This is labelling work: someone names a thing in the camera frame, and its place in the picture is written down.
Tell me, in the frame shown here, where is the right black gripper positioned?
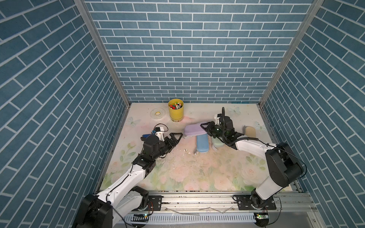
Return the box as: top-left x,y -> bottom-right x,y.
200,122 -> 226,140

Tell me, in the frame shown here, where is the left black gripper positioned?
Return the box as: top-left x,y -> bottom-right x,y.
150,133 -> 182,161

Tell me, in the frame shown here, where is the white sleeve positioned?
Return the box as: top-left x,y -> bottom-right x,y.
196,134 -> 210,153

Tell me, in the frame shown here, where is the grey sleeve back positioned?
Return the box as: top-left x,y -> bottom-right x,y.
211,137 -> 225,151

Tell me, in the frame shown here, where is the white sleeve case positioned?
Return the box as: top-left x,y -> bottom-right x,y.
244,126 -> 256,138

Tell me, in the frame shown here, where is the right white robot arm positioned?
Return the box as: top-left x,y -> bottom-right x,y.
200,113 -> 307,208

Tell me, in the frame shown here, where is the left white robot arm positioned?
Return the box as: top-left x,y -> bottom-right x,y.
72,132 -> 183,228

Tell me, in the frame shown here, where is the blue stapler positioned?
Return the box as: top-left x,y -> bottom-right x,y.
141,134 -> 154,141

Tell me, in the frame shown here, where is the clear tape roll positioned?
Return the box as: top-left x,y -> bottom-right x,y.
150,108 -> 166,120

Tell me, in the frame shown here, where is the yellow pen cup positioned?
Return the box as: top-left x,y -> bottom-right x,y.
168,98 -> 184,122

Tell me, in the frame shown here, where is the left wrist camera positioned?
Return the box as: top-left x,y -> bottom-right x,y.
154,127 -> 165,141

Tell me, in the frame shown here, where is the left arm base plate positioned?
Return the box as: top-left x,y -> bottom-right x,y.
132,195 -> 163,211

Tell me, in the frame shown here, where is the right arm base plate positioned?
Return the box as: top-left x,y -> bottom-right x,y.
232,194 -> 277,211

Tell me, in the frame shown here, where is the aluminium front rail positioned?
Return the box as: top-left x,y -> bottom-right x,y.
82,190 -> 317,214

